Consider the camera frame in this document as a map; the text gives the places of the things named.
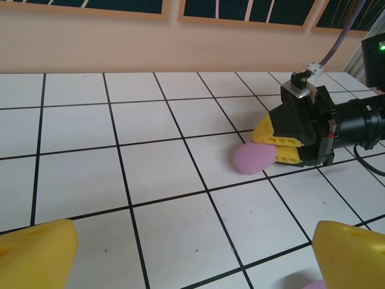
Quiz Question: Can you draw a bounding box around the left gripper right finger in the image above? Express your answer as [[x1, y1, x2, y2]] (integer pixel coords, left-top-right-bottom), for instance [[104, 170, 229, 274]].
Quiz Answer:
[[311, 220, 385, 289]]

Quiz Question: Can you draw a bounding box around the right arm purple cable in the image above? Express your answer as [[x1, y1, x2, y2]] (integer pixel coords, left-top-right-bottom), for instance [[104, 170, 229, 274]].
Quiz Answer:
[[318, 0, 368, 69]]

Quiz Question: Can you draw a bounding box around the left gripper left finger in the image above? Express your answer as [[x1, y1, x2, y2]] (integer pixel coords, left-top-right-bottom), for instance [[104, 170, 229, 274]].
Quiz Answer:
[[0, 219, 79, 289]]

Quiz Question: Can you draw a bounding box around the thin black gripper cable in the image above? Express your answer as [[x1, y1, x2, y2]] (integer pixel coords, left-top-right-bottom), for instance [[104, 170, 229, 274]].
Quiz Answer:
[[352, 143, 385, 177]]

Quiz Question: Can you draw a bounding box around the purple putty blob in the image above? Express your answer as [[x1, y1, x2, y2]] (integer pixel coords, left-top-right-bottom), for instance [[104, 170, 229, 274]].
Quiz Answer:
[[233, 141, 277, 176]]

